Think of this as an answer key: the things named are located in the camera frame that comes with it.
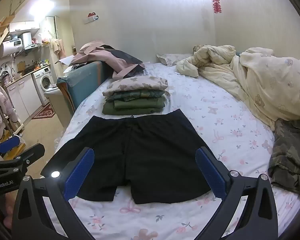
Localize white plastic bag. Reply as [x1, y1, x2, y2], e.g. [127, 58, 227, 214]
[37, 31, 52, 44]

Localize wooden staircase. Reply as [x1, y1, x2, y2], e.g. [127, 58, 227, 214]
[0, 0, 44, 55]

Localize cream bear print blanket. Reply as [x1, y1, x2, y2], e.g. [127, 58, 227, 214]
[230, 47, 300, 124]

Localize white washing machine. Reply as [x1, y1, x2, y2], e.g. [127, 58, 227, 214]
[31, 66, 56, 107]

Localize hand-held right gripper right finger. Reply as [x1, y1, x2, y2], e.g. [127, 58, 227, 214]
[190, 146, 278, 240]

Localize olive green folded pants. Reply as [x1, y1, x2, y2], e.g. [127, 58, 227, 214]
[102, 97, 167, 115]

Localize white water heater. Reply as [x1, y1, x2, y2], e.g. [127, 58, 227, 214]
[0, 32, 32, 59]

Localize white side table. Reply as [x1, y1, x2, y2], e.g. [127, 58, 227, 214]
[44, 89, 65, 128]

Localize red and white wall hook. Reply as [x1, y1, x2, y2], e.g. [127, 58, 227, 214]
[84, 12, 100, 25]

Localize camouflage folded garment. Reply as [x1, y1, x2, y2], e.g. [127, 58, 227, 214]
[106, 89, 170, 103]

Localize camouflage pants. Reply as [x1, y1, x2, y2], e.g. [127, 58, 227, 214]
[268, 118, 300, 198]

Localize pink and black clothes heap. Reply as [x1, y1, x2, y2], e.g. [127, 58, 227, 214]
[71, 41, 145, 82]

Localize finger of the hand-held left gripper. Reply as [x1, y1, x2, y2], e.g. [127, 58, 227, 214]
[0, 135, 22, 161]
[14, 143, 46, 167]

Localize red patterned rug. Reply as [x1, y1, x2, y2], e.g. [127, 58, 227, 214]
[31, 103, 56, 120]

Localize floral pillow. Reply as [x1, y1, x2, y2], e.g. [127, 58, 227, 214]
[157, 53, 194, 67]

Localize pink puffer jacket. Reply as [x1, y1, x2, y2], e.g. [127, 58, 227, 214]
[0, 82, 17, 140]

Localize range hood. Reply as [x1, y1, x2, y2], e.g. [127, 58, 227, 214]
[22, 43, 42, 55]

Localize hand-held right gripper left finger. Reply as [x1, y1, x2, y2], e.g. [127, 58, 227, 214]
[12, 147, 97, 240]

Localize person's left hand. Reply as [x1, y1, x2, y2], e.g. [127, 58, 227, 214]
[0, 194, 17, 230]

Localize white wall cabinet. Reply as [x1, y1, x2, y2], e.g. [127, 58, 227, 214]
[9, 20, 40, 33]

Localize beige hanging towel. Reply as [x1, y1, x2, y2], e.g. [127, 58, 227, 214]
[51, 39, 67, 58]

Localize white paper sheet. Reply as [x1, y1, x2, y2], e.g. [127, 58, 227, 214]
[55, 56, 74, 67]

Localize rice cooker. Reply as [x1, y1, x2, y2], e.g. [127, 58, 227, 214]
[0, 71, 13, 85]

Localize stack of folded clothes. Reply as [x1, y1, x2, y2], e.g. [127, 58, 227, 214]
[102, 76, 169, 98]

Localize dark grey cloth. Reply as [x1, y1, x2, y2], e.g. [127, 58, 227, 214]
[100, 44, 143, 65]

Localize cream crumpled duvet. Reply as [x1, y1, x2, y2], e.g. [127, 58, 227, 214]
[176, 44, 275, 130]

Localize white kitchen base cabinet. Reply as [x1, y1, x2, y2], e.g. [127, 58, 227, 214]
[5, 75, 43, 124]

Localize black pants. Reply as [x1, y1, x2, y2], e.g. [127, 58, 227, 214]
[41, 109, 218, 205]

